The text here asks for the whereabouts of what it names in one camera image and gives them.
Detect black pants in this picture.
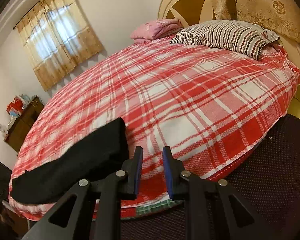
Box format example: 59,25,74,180
10,118,129,205

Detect red plaid bed sheet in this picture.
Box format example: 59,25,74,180
12,37,300,219

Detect brown wooden desk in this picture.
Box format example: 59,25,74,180
4,96,44,153

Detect red gift bag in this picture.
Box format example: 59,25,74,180
6,96,23,115

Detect beige window curtain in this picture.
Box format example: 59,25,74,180
15,0,103,90

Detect striped pillow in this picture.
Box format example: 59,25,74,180
171,20,280,60

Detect folded pink blanket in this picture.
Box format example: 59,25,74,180
130,18,183,43

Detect cream wooden headboard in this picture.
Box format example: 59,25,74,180
158,0,300,101

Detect beige side curtain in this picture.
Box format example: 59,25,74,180
211,0,300,44

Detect black curtain rod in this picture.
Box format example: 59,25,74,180
13,0,73,30

